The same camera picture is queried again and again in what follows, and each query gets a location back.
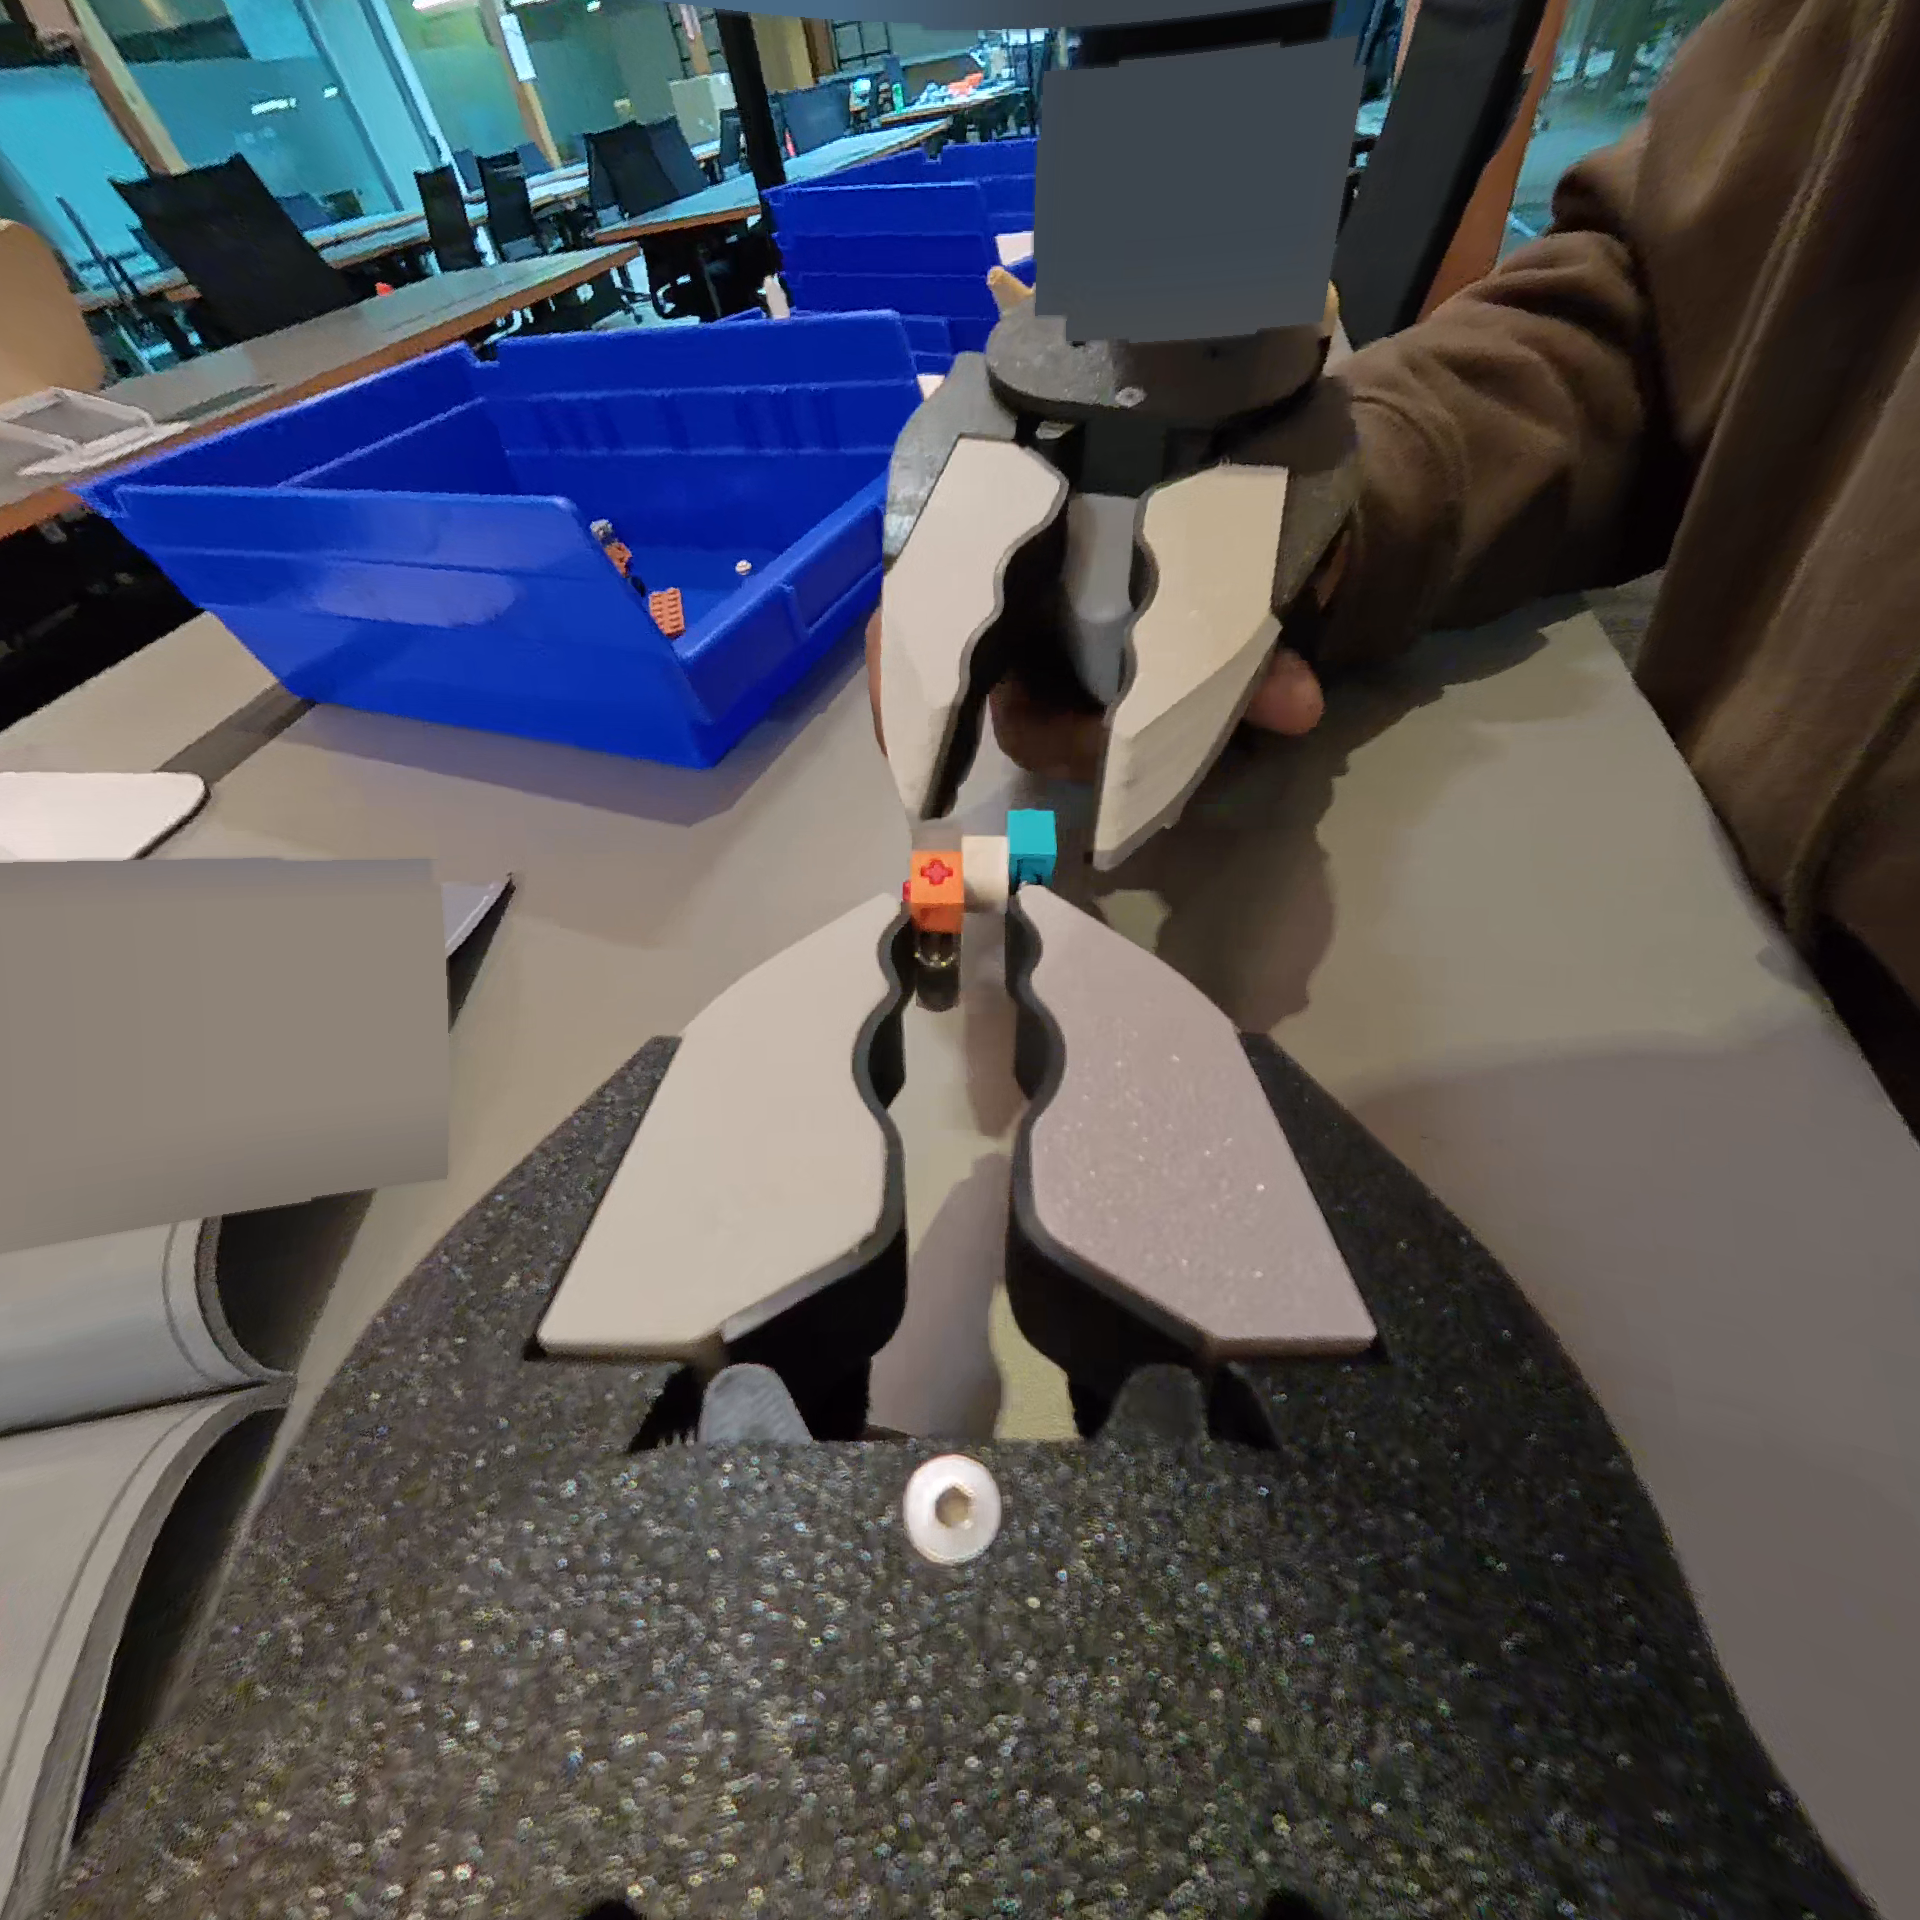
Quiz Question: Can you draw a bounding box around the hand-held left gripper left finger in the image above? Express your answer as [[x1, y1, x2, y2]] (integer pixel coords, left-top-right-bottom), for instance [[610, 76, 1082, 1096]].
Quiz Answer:
[[536, 892, 910, 1362]]

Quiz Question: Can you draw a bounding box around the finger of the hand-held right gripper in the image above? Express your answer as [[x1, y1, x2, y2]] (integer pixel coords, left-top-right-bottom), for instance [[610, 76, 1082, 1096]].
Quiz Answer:
[[874, 435, 1073, 822], [1094, 462, 1296, 876]]

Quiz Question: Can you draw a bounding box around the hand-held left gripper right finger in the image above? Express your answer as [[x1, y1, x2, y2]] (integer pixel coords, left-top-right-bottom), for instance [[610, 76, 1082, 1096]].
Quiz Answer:
[[1007, 884, 1384, 1362]]

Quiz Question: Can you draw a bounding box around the teal grey orange brick assembly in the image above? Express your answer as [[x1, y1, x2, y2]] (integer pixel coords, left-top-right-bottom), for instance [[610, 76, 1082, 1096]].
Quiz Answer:
[[904, 807, 1063, 986]]

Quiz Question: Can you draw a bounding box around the person's right forearm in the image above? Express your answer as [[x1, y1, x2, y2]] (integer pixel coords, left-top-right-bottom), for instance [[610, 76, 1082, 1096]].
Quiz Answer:
[[1329, 142, 1729, 670]]

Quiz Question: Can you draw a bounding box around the brown-edged office desk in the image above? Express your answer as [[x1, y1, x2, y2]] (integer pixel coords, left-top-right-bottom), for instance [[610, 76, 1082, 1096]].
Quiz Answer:
[[0, 245, 647, 542]]

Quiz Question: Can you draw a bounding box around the black office chair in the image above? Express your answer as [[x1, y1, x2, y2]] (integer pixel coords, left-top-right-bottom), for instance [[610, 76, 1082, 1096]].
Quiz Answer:
[[583, 116, 711, 231], [111, 152, 361, 350], [411, 162, 496, 275]]

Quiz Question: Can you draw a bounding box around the blue plastic bin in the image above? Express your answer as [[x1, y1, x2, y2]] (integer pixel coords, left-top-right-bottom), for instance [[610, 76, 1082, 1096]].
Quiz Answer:
[[72, 307, 928, 770]]

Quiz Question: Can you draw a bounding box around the person's brown hoodie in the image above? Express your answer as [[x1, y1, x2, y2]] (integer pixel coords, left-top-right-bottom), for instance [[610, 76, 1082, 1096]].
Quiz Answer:
[[1629, 0, 1920, 1127]]

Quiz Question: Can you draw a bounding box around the grey instruction booklet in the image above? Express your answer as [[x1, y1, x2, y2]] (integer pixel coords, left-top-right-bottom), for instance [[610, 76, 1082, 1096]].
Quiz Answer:
[[0, 855, 515, 1869]]

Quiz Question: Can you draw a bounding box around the clear acrylic stand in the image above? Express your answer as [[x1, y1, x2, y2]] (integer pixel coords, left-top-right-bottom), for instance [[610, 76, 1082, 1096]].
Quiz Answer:
[[0, 383, 194, 480]]

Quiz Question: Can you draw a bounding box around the light wooden chair back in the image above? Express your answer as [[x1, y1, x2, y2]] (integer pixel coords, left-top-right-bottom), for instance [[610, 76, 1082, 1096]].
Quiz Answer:
[[0, 220, 111, 404]]

